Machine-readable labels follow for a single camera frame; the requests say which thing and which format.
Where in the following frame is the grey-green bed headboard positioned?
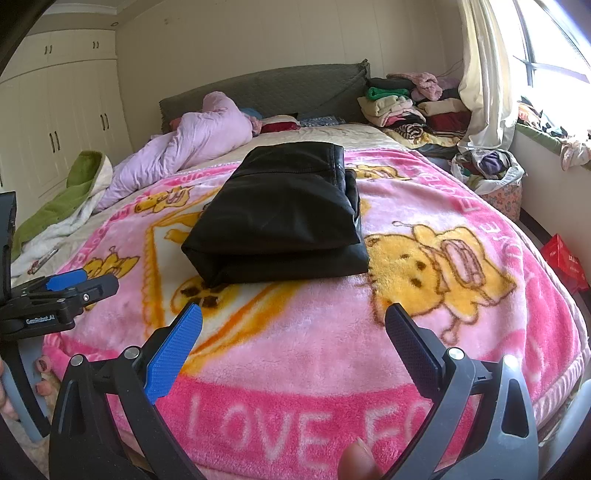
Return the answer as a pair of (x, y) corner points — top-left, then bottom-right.
(159, 59), (371, 139)

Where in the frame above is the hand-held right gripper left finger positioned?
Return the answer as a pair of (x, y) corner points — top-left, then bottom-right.
(48, 302), (204, 480)

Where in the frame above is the cream wardrobe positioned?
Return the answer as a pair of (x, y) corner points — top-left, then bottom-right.
(0, 18), (134, 195)

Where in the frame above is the heap of colourful clothes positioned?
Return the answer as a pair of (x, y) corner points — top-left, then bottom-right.
(517, 95), (591, 171)

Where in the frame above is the red cardboard box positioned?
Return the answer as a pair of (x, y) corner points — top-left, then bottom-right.
(540, 233), (589, 294)

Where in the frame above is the blue patterned pillow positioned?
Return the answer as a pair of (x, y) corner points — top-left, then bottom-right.
(299, 115), (347, 129)

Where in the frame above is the window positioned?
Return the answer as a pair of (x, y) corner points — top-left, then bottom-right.
(512, 0), (591, 121)

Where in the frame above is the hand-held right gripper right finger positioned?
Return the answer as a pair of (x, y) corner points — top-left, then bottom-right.
(384, 302), (541, 480)

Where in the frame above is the light pink quilt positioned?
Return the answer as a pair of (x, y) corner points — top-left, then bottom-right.
(95, 91), (254, 213)

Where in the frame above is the person's right hand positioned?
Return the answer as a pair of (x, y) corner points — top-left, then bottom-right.
(337, 438), (384, 480)

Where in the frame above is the person's left hand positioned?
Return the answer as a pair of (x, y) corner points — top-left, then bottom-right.
(0, 354), (58, 421)

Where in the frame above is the cream curtain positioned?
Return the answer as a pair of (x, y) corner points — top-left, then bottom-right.
(457, 0), (532, 151)

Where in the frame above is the green and white blanket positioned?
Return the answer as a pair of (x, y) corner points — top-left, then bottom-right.
(9, 150), (114, 278)

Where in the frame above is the floral laundry basket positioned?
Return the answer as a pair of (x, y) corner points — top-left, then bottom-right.
(480, 180), (525, 220)

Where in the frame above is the heap of purple and white clothes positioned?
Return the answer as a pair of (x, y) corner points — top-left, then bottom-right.
(451, 148), (527, 195)

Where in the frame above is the pile of folded clothes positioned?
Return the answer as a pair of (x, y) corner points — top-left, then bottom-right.
(358, 71), (474, 148)

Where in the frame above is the red pillow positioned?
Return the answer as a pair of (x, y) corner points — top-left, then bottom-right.
(259, 115), (300, 136)

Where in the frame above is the pink printed blanket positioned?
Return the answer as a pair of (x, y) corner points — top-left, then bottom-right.
(41, 148), (589, 480)

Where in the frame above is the black leather jacket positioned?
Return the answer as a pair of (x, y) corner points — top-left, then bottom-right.
(181, 142), (370, 287)

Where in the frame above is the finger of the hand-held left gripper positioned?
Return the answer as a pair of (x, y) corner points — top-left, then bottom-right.
(44, 269), (88, 292)
(69, 274), (120, 315)

